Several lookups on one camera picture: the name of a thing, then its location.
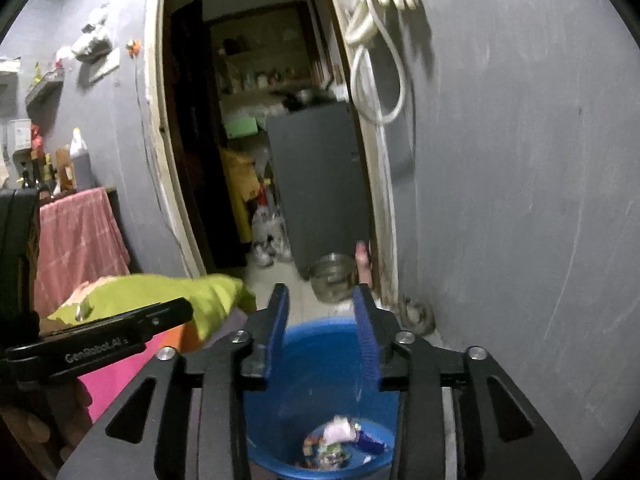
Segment person's left hand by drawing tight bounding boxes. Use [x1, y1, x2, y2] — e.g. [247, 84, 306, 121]
[0, 374, 95, 478]

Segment green box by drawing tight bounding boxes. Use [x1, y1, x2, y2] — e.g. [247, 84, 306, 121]
[224, 115, 261, 139]

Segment pink checked cloth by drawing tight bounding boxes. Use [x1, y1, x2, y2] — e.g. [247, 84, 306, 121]
[34, 187, 132, 319]

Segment wooden door frame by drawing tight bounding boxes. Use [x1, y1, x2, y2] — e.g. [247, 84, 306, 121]
[145, 0, 402, 307]

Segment blue plastic bucket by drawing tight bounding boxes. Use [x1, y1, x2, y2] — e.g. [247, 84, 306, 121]
[242, 317, 402, 480]

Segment clear plastic bags on floor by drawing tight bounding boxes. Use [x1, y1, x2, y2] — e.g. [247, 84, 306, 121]
[250, 200, 294, 267]

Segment dark sauce bottle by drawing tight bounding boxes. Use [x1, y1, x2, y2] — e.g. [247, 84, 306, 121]
[31, 152, 55, 192]

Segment dark grey cabinet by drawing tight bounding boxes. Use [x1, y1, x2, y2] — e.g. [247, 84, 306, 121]
[265, 102, 374, 281]

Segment coiled grey rope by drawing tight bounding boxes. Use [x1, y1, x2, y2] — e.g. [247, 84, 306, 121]
[397, 296, 436, 334]

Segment grey wall shelf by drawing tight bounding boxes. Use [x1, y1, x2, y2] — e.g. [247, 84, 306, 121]
[25, 72, 65, 111]

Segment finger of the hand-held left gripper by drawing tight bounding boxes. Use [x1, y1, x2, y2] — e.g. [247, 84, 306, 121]
[41, 297, 195, 347]

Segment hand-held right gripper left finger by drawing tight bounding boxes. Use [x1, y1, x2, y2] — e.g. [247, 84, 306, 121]
[56, 282, 291, 480]

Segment wooden storage shelves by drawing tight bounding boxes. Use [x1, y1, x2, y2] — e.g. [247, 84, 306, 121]
[210, 2, 327, 97]

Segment bundle of white plastic bags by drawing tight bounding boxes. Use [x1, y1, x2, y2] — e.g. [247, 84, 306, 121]
[70, 5, 112, 64]

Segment yellow bag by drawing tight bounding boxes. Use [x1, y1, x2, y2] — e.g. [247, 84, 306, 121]
[220, 147, 258, 244]

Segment blue wrapper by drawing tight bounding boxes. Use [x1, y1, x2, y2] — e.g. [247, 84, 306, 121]
[352, 427, 389, 456]

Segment grey plastic wall basket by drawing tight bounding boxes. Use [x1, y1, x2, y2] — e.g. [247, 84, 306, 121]
[7, 119, 33, 153]

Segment white hose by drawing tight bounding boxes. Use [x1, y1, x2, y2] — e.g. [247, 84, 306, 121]
[345, 0, 409, 126]

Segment brown pyramid carton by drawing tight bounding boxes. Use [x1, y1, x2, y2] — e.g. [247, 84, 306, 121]
[54, 147, 76, 194]

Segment steel bowl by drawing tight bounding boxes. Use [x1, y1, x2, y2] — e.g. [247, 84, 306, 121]
[307, 253, 357, 304]

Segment red wrapper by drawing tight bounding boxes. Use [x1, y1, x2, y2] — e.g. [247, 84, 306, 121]
[300, 435, 357, 469]

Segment large cooking oil jug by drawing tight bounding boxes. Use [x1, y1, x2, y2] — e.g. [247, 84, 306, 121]
[69, 127, 96, 191]

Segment white paper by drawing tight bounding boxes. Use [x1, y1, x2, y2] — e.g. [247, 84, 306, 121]
[324, 415, 361, 443]

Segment white wall switch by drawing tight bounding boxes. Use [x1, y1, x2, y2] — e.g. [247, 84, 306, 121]
[92, 47, 121, 81]

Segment black wok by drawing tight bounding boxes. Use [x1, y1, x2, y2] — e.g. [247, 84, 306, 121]
[270, 87, 334, 111]

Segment colourful patchwork blanket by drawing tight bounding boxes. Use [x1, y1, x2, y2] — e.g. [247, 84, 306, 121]
[47, 272, 258, 427]

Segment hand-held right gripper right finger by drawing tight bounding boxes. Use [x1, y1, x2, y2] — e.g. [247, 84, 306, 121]
[352, 284, 584, 480]

